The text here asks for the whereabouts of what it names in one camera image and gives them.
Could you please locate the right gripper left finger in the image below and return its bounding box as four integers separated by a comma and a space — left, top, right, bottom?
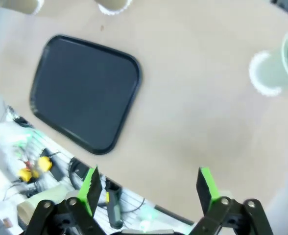
27, 165, 103, 235

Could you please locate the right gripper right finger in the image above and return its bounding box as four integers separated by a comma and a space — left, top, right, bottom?
190, 166, 275, 235

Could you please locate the white paper doily coaster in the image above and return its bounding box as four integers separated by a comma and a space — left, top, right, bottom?
97, 0, 134, 16
30, 0, 46, 16
248, 50, 283, 97

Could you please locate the mint green tall cup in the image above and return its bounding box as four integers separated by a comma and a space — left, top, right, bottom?
255, 28, 288, 90

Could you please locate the light brown tall cup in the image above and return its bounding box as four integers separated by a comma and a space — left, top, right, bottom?
0, 0, 41, 14

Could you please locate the black handheld device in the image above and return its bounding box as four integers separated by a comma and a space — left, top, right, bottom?
105, 180, 123, 229

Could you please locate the beige cardboard roll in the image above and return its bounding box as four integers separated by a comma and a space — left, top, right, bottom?
16, 185, 70, 221

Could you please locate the yellow emergency stop button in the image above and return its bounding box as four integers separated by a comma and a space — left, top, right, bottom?
38, 156, 53, 173
17, 167, 40, 183

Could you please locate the black plastic serving tray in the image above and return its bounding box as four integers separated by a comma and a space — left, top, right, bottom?
29, 35, 143, 155

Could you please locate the coiled black cable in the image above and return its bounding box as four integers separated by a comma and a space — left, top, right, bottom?
69, 157, 89, 189

